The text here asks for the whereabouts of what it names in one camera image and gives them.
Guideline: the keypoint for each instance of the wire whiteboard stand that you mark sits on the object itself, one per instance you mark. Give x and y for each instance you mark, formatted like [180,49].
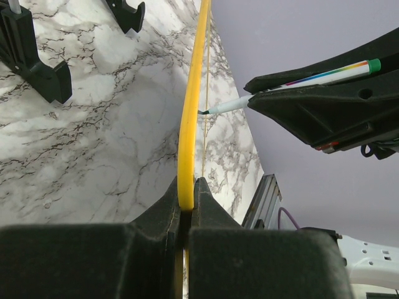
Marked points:
[61,49]

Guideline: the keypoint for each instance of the yellow framed whiteboard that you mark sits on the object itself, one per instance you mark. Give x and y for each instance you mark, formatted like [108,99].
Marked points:
[187,139]

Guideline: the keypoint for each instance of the aluminium rail frame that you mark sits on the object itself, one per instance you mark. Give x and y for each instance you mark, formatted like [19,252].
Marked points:
[263,209]

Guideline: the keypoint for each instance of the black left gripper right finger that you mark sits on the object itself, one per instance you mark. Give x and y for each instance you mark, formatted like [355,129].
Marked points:
[229,261]

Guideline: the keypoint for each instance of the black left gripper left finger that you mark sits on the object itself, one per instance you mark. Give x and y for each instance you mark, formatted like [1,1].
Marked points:
[138,259]

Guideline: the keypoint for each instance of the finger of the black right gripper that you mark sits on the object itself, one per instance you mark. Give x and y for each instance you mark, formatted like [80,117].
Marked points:
[345,115]
[378,48]

